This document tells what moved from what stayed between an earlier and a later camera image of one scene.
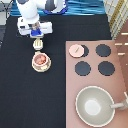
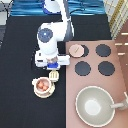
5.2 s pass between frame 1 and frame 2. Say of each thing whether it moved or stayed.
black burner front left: stayed
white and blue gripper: moved
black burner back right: stayed
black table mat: stayed
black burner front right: stayed
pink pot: moved
